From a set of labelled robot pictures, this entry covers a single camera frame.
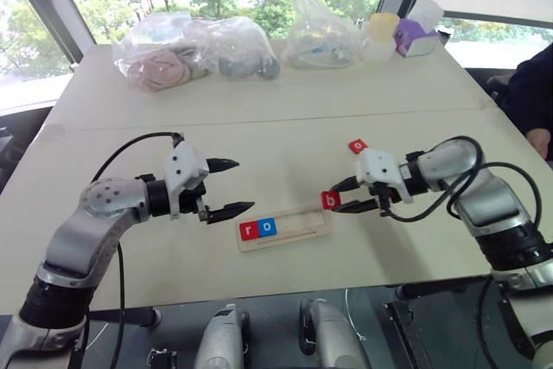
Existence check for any black table frame bar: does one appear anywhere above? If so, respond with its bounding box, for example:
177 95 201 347
87 306 163 329

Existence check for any red letter b block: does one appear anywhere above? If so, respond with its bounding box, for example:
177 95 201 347
320 190 343 212

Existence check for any tall clear plastic bag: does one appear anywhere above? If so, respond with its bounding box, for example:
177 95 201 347
280 0 365 70

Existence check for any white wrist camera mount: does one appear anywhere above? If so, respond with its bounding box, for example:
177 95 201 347
355 148 410 192
162 141 211 220

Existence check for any grey rounded robot leg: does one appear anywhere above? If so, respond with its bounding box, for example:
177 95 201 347
193 301 252 369
299 297 369 369

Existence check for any plastic bag with pink items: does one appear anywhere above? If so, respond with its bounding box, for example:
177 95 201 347
111 11 217 94

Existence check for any blue letter o block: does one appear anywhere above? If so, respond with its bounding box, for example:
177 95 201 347
257 217 279 239

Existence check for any dark chair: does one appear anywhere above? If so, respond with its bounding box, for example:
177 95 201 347
0 125 28 191

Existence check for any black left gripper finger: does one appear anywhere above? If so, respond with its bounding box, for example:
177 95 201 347
206 156 240 175
206 200 257 226

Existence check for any person's dark sleeve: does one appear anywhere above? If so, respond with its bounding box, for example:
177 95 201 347
499 42 553 142

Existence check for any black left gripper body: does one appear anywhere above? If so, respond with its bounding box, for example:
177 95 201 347
178 181 213 223

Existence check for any wooden letter tray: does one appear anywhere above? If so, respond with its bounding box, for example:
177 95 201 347
234 204 334 254

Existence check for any black table leg bracket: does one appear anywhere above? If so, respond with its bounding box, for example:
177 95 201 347
383 284 437 369

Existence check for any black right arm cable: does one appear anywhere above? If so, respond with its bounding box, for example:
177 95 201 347
378 160 543 250

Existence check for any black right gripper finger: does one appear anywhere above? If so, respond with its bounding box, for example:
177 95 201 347
329 175 360 194
334 197 382 215

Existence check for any purple tissue box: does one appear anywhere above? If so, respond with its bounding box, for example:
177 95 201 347
393 0 446 60

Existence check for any red letter r block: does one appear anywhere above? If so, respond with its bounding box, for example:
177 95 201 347
238 220 262 242

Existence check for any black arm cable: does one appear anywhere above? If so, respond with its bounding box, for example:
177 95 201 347
88 130 186 369
378 160 543 250

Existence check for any yellow and white container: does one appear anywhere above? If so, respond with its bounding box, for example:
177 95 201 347
359 11 402 64

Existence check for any plastic bag with grey items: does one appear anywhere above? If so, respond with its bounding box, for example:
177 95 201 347
185 16 282 81

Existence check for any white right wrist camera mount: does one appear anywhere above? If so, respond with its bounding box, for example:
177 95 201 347
355 148 410 192

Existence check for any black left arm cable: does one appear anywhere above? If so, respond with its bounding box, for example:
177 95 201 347
88 130 186 369

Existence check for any person's bare hand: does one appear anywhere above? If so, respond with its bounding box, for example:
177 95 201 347
526 126 553 158

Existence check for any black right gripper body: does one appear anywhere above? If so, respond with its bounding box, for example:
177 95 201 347
365 184 415 218

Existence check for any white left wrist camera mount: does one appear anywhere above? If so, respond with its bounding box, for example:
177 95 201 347
162 141 211 220

